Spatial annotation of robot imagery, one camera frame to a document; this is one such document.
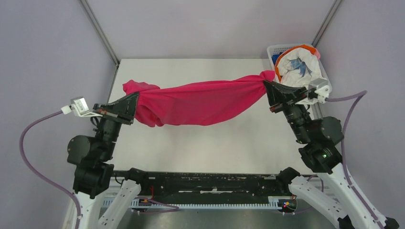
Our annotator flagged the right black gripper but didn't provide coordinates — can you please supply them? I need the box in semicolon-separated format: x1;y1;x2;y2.
264;78;311;143

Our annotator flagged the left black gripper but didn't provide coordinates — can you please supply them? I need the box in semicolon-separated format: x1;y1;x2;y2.
93;90;140;158

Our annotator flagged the pink t shirt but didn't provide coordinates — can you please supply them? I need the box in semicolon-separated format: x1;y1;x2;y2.
123;70;276;127

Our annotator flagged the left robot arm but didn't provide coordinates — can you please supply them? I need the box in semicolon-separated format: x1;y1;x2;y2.
62;93;150;229

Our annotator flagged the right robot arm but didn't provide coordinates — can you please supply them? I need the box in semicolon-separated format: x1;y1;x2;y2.
264;80;399;229

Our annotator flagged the white t shirt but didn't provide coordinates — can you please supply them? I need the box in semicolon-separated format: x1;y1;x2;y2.
277;48;329;105

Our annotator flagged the blue garment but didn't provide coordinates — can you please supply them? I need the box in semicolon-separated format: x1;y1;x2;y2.
271;52;282;66

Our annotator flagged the white plastic basket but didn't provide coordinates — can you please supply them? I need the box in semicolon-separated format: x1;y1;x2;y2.
266;43;333;105

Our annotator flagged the orange t shirt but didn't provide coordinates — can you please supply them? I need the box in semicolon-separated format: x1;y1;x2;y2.
274;44;320;82

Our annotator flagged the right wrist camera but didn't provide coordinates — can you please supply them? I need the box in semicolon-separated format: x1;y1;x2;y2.
307;78;331;104

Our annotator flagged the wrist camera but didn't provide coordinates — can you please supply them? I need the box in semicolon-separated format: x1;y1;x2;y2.
61;97;102;118
307;78;331;104

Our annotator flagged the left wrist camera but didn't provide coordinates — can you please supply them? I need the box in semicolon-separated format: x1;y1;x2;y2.
61;97;102;118

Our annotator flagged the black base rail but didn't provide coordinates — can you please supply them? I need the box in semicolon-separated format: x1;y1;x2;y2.
110;171;301;206

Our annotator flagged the right aluminium corner post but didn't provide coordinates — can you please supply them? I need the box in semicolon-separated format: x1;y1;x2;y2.
311;0;343;47

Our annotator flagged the aluminium corner post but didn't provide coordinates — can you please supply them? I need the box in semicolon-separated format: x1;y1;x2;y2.
78;0;120;68
311;0;343;47

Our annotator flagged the left aluminium corner post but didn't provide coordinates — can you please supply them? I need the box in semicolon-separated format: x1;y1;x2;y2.
78;0;120;68

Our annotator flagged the white cable duct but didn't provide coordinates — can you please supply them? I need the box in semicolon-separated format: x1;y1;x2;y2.
104;198;281;210

